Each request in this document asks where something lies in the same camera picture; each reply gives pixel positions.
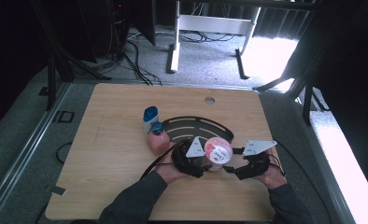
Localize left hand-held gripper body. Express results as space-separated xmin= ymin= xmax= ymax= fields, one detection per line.
xmin=172 ymin=135 xmax=206 ymax=179

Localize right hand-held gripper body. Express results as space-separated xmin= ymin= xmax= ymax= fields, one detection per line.
xmin=234 ymin=139 xmax=278 ymax=181

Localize pink jar with white lid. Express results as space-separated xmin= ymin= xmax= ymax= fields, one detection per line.
xmin=203 ymin=136 xmax=234 ymax=173

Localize pink bottle with blue cap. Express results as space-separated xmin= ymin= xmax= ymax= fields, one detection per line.
xmin=146 ymin=121 xmax=172 ymax=157

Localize black slotted corner shelf rack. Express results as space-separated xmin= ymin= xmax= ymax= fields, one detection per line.
xmin=162 ymin=116 xmax=235 ymax=147

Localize white bottle with blue cap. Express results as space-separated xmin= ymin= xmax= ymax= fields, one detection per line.
xmin=142 ymin=105 xmax=160 ymax=134

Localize person's left hand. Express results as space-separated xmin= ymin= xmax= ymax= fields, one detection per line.
xmin=154 ymin=141 xmax=190 ymax=185

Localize person's right hand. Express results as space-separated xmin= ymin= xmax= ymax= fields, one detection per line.
xmin=253 ymin=148 xmax=288 ymax=190

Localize black metal stand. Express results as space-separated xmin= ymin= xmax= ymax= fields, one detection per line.
xmin=29 ymin=0 xmax=112 ymax=112
xmin=252 ymin=0 xmax=331 ymax=126

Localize grey tape strip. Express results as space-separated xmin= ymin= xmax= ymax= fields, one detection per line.
xmin=46 ymin=184 xmax=67 ymax=197

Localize left hand-held gripper cable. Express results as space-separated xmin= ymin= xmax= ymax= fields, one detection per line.
xmin=139 ymin=141 xmax=186 ymax=181

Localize aluminium floor rail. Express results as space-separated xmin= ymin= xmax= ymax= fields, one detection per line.
xmin=292 ymin=95 xmax=358 ymax=224
xmin=0 ymin=81 xmax=72 ymax=217

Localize black floor cable bundle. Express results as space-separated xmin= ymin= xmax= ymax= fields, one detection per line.
xmin=122 ymin=39 xmax=163 ymax=87

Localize cables under white desk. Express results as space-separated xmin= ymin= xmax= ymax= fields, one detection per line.
xmin=178 ymin=29 xmax=237 ymax=44

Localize black cable loop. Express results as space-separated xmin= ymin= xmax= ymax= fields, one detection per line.
xmin=55 ymin=141 xmax=74 ymax=165

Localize black rectangular floor bracket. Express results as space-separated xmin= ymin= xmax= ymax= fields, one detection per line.
xmin=50 ymin=109 xmax=76 ymax=124

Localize white desk frame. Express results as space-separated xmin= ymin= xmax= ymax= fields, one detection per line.
xmin=165 ymin=0 xmax=262 ymax=80

